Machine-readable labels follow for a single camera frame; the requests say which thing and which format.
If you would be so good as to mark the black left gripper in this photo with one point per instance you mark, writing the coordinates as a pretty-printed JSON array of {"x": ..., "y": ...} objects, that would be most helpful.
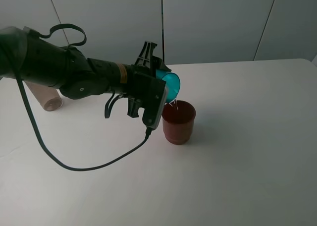
[{"x": 137, "y": 77}]

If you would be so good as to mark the teal translucent plastic cup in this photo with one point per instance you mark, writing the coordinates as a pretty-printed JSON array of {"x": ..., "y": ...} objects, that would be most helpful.
[{"x": 172, "y": 83}]

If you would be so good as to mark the clear plastic water bottle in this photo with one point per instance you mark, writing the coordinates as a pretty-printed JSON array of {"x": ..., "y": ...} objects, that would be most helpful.
[{"x": 47, "y": 97}]

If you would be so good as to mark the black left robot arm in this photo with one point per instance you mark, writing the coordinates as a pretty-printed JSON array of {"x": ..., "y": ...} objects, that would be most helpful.
[{"x": 27, "y": 54}]

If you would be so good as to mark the red plastic cup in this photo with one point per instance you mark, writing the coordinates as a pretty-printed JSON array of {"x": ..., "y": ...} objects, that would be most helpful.
[{"x": 178, "y": 122}]

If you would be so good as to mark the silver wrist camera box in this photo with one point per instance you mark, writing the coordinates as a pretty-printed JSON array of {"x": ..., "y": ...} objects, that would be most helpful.
[{"x": 154, "y": 102}]

